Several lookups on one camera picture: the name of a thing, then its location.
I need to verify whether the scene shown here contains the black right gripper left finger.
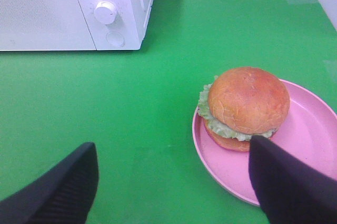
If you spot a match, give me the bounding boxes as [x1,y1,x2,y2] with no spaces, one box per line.
[1,142,99,223]

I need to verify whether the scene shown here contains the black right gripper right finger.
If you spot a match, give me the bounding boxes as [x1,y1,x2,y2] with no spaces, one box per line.
[249,136,336,223]

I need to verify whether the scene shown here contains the pink round plate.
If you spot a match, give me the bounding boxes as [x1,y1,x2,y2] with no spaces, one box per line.
[192,80,336,206]

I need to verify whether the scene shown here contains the burger with lettuce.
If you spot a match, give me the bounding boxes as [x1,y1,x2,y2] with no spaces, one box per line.
[196,67,290,152]

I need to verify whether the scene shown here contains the round white door button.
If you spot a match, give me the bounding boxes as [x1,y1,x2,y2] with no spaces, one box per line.
[106,32,125,47]

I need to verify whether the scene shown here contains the white microwave door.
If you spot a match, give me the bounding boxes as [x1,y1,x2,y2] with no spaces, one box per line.
[1,0,95,51]

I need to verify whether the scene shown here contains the white microwave knob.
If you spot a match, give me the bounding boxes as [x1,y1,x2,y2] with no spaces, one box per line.
[94,1,118,25]

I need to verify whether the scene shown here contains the white microwave oven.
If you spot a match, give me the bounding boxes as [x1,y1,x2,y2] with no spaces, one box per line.
[0,0,158,52]

